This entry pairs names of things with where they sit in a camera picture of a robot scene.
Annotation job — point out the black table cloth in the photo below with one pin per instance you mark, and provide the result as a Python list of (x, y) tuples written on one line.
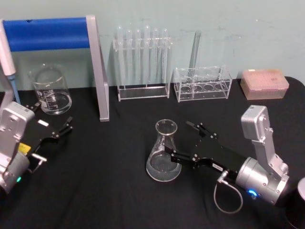
[(107, 186)]

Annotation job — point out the low clear acrylic tube rack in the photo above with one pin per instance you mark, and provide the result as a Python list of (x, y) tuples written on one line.
[(202, 94)]

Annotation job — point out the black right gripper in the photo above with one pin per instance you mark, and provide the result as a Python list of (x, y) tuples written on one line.
[(218, 155)]

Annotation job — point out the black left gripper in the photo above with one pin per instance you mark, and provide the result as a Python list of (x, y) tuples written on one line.
[(41, 132)]

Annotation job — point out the grey stand with blue bar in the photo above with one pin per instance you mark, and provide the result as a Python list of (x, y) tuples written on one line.
[(47, 34)]

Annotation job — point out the wide clear glass tube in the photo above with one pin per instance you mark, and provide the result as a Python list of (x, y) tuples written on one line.
[(195, 52)]

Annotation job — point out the tall clear acrylic tube rack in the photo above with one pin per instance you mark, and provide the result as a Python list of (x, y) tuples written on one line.
[(143, 94)]

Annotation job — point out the clear glass conical flask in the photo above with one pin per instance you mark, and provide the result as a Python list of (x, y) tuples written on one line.
[(157, 173)]

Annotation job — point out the pink pipette tip box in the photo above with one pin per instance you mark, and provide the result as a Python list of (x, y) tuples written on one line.
[(264, 83)]

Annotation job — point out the white and blue pipette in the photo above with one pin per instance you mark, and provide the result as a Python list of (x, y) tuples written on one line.
[(6, 52)]

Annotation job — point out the clear glass beaker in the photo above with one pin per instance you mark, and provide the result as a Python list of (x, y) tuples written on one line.
[(51, 95)]

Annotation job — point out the clear test tube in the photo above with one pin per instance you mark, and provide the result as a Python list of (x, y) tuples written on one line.
[(137, 52), (164, 52), (129, 52), (155, 52), (120, 47), (147, 52)]

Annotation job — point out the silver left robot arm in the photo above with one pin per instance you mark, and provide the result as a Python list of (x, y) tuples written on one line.
[(10, 133)]

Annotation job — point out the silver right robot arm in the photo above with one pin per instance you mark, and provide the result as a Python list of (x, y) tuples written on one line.
[(259, 176)]

